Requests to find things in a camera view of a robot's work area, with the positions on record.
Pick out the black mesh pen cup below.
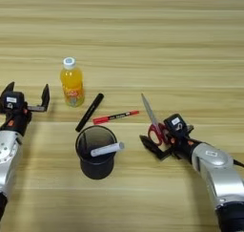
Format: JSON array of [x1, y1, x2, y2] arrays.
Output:
[[74, 124, 119, 180]]

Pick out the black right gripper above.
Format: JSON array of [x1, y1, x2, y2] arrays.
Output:
[[139, 123, 205, 162]]

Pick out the orange juice bottle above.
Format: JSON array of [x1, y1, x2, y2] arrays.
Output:
[[59, 56, 86, 109]]

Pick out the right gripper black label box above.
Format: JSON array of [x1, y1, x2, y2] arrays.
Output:
[[163, 113, 190, 138]]

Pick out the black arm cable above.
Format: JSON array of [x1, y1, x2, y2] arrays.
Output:
[[0, 117, 16, 130], [233, 158, 244, 169]]

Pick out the red handled scissors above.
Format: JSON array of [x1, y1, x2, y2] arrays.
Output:
[[140, 93, 172, 147]]

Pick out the black marker pen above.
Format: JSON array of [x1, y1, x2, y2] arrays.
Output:
[[74, 93, 105, 134]]

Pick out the grey white marker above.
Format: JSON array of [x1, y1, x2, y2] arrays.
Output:
[[90, 141, 126, 158]]

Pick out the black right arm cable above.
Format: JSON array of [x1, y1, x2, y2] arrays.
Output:
[[233, 158, 244, 169]]

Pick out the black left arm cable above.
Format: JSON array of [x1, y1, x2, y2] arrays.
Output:
[[0, 117, 16, 130]]

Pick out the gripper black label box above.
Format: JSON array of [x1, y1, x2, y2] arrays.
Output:
[[163, 113, 190, 138], [1, 90, 26, 114]]

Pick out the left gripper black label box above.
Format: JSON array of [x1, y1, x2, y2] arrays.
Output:
[[1, 90, 26, 114]]

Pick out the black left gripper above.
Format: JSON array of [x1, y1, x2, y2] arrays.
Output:
[[0, 81, 51, 137]]

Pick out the red capped marker pen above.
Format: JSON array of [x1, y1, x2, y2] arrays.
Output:
[[91, 110, 141, 126]]

